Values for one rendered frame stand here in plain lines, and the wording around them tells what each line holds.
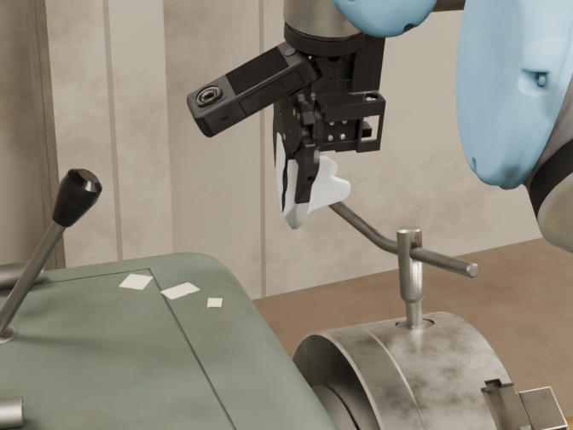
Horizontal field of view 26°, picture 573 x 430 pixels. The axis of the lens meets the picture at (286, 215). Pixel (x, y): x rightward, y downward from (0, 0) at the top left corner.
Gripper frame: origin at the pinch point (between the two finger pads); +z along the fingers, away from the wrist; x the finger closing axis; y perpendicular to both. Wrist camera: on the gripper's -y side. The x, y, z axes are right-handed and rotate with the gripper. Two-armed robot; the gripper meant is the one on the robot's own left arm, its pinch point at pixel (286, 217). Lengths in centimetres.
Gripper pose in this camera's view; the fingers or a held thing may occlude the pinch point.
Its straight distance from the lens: 118.2
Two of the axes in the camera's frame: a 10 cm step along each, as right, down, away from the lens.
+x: -3.1, -5.5, 7.7
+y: 9.5, -1.2, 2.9
